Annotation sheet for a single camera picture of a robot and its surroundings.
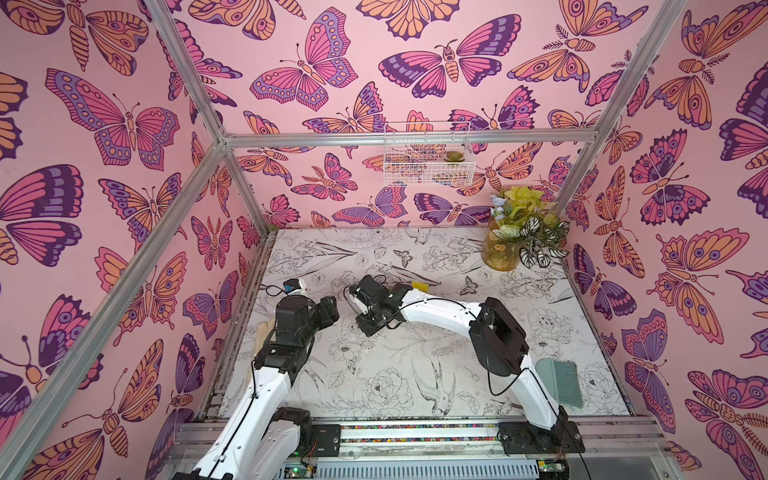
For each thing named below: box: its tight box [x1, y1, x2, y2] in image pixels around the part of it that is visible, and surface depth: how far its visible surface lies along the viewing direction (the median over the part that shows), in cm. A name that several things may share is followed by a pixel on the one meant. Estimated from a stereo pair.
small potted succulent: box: [444, 150, 465, 162], surface depth 94 cm
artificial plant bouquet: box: [490, 186, 571, 269], surface depth 94 cm
